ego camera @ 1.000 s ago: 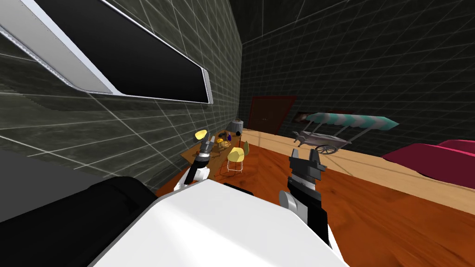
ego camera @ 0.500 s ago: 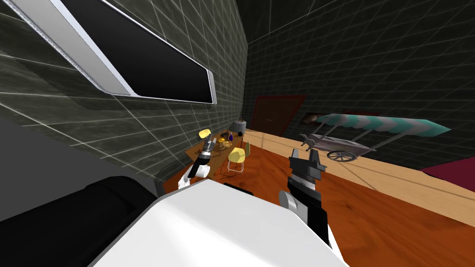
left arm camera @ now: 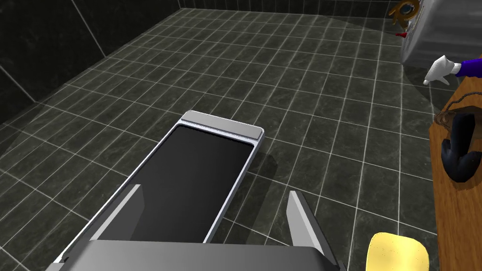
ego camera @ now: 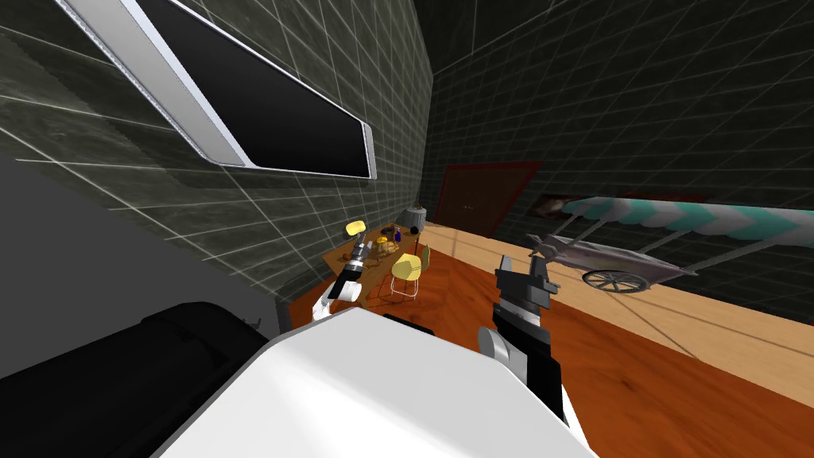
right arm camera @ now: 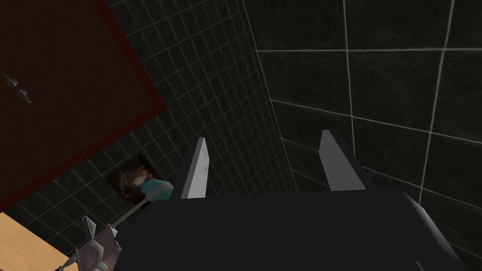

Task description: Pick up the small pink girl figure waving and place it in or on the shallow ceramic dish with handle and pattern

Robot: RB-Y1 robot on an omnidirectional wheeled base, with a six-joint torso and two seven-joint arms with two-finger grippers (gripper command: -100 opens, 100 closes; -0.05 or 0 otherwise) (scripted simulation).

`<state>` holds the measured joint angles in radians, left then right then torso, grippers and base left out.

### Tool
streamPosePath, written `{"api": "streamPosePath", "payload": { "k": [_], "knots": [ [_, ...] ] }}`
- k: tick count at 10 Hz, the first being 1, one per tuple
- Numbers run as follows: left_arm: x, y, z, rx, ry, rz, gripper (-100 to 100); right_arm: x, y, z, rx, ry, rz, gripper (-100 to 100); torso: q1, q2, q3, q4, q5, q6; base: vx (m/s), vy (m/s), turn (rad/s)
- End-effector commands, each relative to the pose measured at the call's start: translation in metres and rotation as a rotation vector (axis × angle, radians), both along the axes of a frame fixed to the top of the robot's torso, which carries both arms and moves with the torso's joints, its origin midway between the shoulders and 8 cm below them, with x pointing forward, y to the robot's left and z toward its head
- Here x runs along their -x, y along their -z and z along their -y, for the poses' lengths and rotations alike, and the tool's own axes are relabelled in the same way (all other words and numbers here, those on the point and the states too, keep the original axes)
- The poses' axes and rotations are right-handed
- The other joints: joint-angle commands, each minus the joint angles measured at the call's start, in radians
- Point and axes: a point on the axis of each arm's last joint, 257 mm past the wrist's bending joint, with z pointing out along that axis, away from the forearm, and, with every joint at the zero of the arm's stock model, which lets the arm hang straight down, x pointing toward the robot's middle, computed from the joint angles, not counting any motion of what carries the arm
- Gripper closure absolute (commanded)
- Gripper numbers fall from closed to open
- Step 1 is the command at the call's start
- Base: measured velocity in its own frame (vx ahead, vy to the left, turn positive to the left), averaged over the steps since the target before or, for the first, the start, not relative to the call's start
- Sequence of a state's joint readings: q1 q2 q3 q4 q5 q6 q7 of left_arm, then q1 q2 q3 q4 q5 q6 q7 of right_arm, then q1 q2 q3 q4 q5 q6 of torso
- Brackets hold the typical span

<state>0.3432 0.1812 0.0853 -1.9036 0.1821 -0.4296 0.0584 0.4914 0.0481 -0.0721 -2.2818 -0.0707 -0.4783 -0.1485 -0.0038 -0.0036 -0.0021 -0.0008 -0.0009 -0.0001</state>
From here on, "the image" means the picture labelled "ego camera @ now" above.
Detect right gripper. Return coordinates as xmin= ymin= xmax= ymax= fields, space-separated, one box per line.
xmin=492 ymin=252 xmax=562 ymax=319

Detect brown wooden table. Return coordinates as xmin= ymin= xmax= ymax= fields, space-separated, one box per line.
xmin=320 ymin=219 xmax=426 ymax=301

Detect yellow chair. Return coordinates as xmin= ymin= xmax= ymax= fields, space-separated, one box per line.
xmin=389 ymin=252 xmax=424 ymax=301

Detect dark red door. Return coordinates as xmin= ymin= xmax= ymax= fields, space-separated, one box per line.
xmin=433 ymin=161 xmax=543 ymax=239

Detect cart with striped awning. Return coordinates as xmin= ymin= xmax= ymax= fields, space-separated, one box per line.
xmin=524 ymin=196 xmax=814 ymax=296

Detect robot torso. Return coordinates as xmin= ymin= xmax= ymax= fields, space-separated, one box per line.
xmin=151 ymin=307 xmax=600 ymax=458

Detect dark wall picture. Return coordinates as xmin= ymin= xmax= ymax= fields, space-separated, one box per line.
xmin=529 ymin=193 xmax=575 ymax=221

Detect white-framed black wall screen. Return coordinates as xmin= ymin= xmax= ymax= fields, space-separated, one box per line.
xmin=56 ymin=0 xmax=378 ymax=182

